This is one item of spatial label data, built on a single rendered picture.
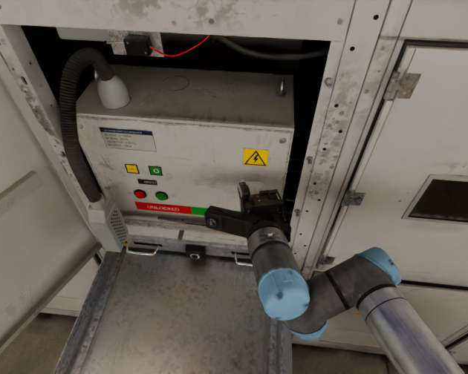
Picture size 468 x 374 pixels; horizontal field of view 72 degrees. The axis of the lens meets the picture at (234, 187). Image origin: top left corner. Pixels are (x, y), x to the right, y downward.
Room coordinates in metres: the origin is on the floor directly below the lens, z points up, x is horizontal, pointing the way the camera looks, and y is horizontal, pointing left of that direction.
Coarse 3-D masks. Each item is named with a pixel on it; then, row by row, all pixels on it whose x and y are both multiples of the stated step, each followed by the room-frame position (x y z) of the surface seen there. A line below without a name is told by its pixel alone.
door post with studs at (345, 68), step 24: (360, 0) 0.52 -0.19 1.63; (384, 0) 0.52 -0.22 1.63; (360, 24) 0.52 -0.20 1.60; (336, 48) 0.53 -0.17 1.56; (360, 48) 0.52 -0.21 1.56; (336, 72) 0.53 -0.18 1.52; (360, 72) 0.52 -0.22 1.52; (336, 96) 0.52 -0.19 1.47; (336, 120) 0.52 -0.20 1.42; (312, 144) 0.53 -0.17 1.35; (336, 144) 0.52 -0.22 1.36; (312, 168) 0.53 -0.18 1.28; (312, 192) 0.52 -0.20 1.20; (312, 216) 0.52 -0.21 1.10
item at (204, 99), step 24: (120, 72) 0.76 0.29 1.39; (144, 72) 0.76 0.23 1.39; (168, 72) 0.76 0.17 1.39; (192, 72) 0.76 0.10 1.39; (216, 72) 0.76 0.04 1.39; (240, 72) 0.76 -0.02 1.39; (96, 96) 0.65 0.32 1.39; (144, 96) 0.65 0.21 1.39; (168, 96) 0.65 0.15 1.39; (192, 96) 0.65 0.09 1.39; (216, 96) 0.65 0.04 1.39; (240, 96) 0.65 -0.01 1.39; (264, 96) 0.65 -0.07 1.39; (288, 96) 0.65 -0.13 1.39; (168, 120) 0.56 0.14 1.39; (192, 120) 0.55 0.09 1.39; (216, 120) 0.55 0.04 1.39; (240, 120) 0.56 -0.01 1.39; (264, 120) 0.56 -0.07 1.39; (288, 120) 0.56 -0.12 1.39
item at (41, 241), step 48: (0, 96) 0.58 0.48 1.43; (0, 144) 0.54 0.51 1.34; (48, 144) 0.59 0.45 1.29; (0, 192) 0.49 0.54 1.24; (48, 192) 0.56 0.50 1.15; (0, 240) 0.43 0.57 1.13; (48, 240) 0.50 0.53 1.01; (96, 240) 0.60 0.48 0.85; (0, 288) 0.36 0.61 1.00; (48, 288) 0.43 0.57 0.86; (0, 336) 0.29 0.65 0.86
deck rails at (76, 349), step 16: (112, 256) 0.53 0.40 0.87; (112, 272) 0.48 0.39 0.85; (96, 288) 0.41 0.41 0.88; (112, 288) 0.43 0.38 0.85; (96, 304) 0.38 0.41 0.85; (80, 320) 0.32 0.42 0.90; (96, 320) 0.33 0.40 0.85; (272, 320) 0.33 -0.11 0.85; (80, 336) 0.29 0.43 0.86; (272, 336) 0.29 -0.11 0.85; (64, 352) 0.23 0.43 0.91; (80, 352) 0.25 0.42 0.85; (272, 352) 0.25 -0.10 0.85; (64, 368) 0.20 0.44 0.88; (80, 368) 0.21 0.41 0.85; (272, 368) 0.21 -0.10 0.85
